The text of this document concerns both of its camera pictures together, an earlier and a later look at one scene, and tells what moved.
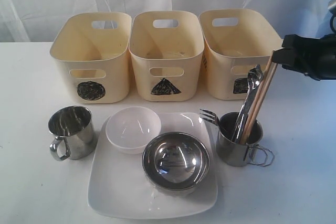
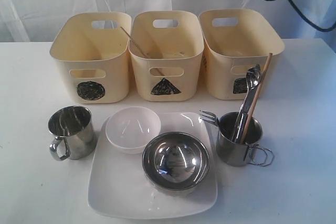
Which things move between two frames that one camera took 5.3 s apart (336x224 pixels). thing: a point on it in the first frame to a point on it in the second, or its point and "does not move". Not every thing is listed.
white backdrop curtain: [34, 5] does not move
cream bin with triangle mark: [166, 47] does not move
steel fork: [209, 116] does not move
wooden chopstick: [260, 104] to [140, 49]
